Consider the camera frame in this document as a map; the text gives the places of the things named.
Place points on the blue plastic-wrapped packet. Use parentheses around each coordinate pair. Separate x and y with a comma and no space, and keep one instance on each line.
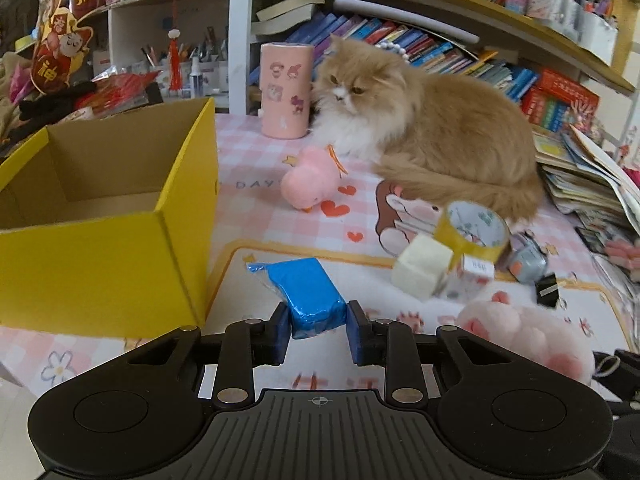
(305,290)

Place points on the red tassel ornament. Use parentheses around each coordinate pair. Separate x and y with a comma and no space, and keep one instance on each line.
(175,65)

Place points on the stack of magazines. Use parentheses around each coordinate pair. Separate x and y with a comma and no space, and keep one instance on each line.
(580,185)

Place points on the white shelf unit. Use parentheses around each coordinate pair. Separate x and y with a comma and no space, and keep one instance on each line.
(240,35)

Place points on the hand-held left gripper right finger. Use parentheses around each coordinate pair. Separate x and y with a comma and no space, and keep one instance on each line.
(357,332)

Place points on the pink plush paw toy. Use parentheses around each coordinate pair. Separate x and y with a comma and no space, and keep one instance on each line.
(525,330)

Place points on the red packets pile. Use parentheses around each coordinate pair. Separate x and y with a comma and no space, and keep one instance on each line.
(120,87)

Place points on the small clear plastic box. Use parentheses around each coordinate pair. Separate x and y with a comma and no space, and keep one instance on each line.
(475,267)

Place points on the small grey toy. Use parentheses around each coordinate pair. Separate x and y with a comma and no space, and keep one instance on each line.
(530,262)

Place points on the pink plush duck toy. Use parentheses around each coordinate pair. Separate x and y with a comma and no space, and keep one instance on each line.
(310,180)

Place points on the stacked lying books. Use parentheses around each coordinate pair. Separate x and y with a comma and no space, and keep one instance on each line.
(285,12)

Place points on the pink cylinder container with stickers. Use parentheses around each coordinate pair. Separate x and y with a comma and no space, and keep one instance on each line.
(285,110)

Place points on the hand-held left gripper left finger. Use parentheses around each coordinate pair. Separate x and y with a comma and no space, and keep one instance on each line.
(280,332)

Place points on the row of pens and markers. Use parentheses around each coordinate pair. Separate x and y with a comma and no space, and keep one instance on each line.
(565,0)

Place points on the yellow clear tape roll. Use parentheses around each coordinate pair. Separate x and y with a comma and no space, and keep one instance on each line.
(480,252)

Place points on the orange and white fluffy cat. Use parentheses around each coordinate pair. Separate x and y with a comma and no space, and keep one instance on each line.
(440,125)

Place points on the red and gold figure decoration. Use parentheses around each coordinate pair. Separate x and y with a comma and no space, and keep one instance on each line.
(55,55)

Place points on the black binder clip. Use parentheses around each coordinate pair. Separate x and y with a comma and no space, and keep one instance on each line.
(546,292)

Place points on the pink printed table mat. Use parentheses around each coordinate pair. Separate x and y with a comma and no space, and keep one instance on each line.
(260,150)

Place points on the yellow cardboard box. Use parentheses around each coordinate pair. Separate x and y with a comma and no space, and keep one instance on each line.
(100,270)

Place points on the black cloth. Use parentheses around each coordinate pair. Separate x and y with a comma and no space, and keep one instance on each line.
(55,102)

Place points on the curved wooden bookshelf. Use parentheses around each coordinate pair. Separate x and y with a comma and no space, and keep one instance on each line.
(500,15)

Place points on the row of colourful books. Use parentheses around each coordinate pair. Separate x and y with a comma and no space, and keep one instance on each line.
(430,50)

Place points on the white foam cube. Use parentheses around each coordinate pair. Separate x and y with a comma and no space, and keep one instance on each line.
(420,267)

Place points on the red boxed books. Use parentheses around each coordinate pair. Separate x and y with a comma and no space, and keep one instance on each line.
(560,97)

